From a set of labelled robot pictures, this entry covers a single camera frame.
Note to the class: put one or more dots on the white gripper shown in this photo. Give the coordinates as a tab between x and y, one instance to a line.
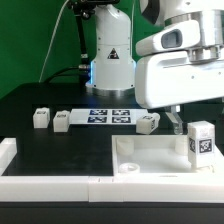
171	79

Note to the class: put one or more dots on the white square tabletop with sockets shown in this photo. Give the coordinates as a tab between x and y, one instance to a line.
156	154

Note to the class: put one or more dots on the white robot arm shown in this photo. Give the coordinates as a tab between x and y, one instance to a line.
113	70

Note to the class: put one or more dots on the white U-shaped obstacle fence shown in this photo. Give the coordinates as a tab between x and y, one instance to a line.
180	187

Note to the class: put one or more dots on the white plate with AprilTags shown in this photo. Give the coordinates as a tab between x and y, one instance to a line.
106	116

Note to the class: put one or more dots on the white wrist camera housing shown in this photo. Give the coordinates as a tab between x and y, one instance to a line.
186	35

